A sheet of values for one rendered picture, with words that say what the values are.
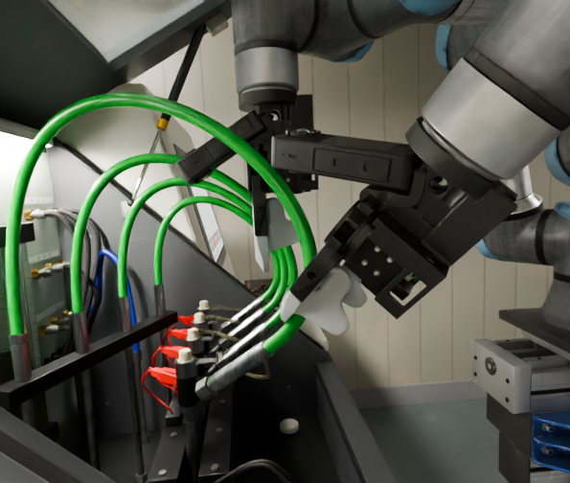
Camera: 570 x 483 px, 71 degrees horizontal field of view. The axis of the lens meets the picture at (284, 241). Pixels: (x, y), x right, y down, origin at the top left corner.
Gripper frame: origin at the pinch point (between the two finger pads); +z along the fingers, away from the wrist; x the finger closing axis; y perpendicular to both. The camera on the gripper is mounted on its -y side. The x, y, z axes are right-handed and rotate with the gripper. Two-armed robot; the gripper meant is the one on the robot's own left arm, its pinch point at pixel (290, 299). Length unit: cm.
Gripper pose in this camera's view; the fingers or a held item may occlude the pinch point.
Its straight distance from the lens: 38.9
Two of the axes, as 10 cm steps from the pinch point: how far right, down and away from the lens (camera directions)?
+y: 7.4, 6.6, -1.5
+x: 4.7, -3.4, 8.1
